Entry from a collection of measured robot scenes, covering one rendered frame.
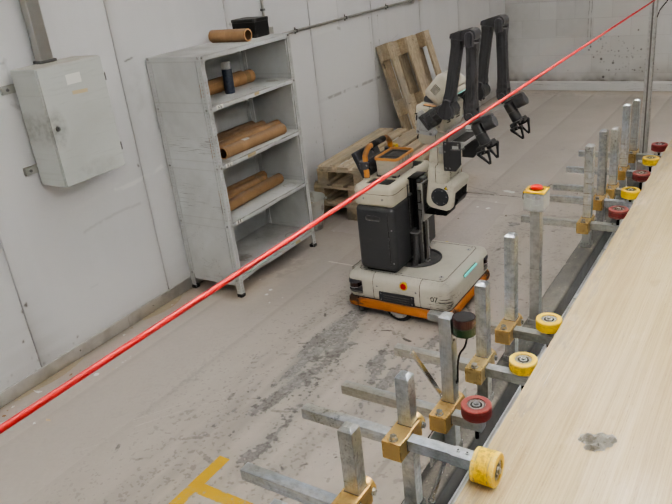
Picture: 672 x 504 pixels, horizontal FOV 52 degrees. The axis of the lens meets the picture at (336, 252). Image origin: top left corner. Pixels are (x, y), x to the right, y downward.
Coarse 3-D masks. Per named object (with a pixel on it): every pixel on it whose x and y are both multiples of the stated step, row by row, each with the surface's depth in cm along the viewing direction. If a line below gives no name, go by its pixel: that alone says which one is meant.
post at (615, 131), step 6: (612, 132) 333; (618, 132) 332; (612, 138) 334; (618, 138) 333; (612, 144) 335; (618, 144) 335; (612, 150) 336; (618, 150) 337; (612, 156) 338; (618, 156) 339; (612, 162) 339; (612, 168) 340; (612, 174) 341; (612, 180) 342
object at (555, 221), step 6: (522, 216) 316; (528, 216) 315; (546, 216) 313; (528, 222) 316; (546, 222) 311; (552, 222) 310; (558, 222) 308; (564, 222) 307; (570, 222) 305; (576, 222) 304; (594, 222) 301; (600, 222) 300; (606, 222) 300; (594, 228) 301; (600, 228) 299; (606, 228) 298; (612, 228) 296
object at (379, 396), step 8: (344, 384) 205; (352, 384) 204; (360, 384) 204; (344, 392) 205; (352, 392) 203; (360, 392) 201; (368, 392) 200; (376, 392) 199; (384, 392) 199; (392, 392) 198; (368, 400) 201; (376, 400) 199; (384, 400) 197; (392, 400) 196; (416, 400) 194; (416, 408) 192; (424, 408) 190; (432, 408) 190; (424, 416) 192; (456, 416) 186; (456, 424) 187; (464, 424) 185; (472, 424) 183; (480, 424) 182
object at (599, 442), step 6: (600, 432) 166; (582, 438) 166; (588, 438) 165; (594, 438) 164; (600, 438) 164; (606, 438) 163; (612, 438) 164; (588, 444) 164; (594, 444) 162; (600, 444) 162; (606, 444) 163; (612, 444) 163; (594, 450) 162; (600, 450) 162
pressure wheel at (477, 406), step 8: (464, 400) 184; (472, 400) 184; (480, 400) 184; (488, 400) 183; (464, 408) 181; (472, 408) 181; (480, 408) 181; (488, 408) 180; (464, 416) 181; (472, 416) 179; (480, 416) 179; (488, 416) 180
